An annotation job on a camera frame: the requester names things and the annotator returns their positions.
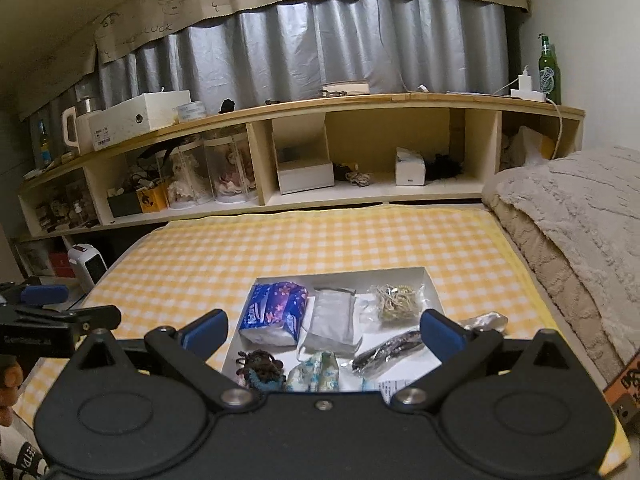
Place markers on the white face mask pack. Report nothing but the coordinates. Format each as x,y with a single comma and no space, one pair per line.
332,325

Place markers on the white open box on shelf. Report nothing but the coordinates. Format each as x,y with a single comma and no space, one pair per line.
302,153

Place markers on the beige fluffy blanket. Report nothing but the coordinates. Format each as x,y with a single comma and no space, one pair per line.
576,222

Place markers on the white tissue box on shelf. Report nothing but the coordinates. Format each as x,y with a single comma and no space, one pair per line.
409,169

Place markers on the purple tissue pack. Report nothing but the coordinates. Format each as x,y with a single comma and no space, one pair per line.
273,314

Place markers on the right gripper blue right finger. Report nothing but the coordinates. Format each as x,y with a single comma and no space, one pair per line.
463,355

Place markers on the white kettle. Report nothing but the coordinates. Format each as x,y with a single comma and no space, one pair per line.
76,124

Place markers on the dark item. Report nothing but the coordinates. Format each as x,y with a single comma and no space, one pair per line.
381,358

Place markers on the crumpled clear plastic wrapper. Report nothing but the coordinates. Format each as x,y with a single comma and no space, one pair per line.
492,320

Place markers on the bag of rubber bands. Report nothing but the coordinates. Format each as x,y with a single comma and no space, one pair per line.
395,305

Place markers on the orange halloween box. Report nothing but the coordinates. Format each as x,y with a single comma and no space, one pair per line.
152,199

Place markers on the white small heater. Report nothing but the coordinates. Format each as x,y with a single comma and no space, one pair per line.
88,265

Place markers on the yellow checkered bed sheet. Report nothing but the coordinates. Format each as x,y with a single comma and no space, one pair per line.
179,271

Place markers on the grey curtain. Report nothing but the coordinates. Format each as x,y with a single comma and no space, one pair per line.
288,51

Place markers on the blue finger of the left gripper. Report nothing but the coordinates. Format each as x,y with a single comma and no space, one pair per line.
85,319
34,295

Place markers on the wooden headboard shelf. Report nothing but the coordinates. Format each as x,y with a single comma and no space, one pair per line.
389,148

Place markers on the zip bag with label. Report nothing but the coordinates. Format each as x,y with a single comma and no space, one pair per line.
389,387

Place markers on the white shallow cardboard box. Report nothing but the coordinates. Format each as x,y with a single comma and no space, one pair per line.
371,332

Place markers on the green glass bottle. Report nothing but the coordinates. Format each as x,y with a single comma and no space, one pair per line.
549,72

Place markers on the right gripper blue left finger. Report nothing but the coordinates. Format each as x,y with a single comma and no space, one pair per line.
182,355

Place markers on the white long box on shelf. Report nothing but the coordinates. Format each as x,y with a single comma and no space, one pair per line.
136,116

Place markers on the doll in clear case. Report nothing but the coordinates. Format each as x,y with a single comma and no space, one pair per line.
230,168
184,175

